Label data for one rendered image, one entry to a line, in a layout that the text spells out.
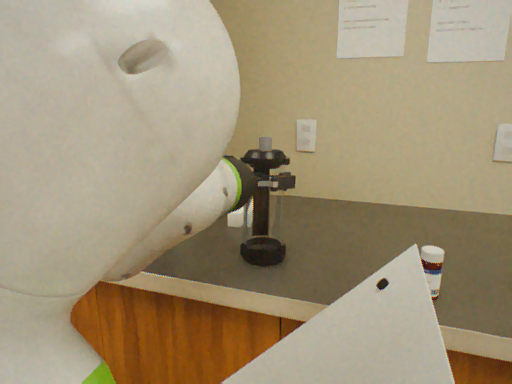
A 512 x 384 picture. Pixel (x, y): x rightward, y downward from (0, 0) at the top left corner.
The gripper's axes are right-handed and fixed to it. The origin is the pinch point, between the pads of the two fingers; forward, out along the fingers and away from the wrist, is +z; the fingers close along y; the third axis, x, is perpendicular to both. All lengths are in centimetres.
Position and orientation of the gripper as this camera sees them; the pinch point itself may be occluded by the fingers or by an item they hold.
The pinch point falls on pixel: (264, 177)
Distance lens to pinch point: 79.3
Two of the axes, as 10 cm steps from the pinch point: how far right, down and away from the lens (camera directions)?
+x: -0.5, 9.9, 0.9
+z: 3.2, -0.7, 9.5
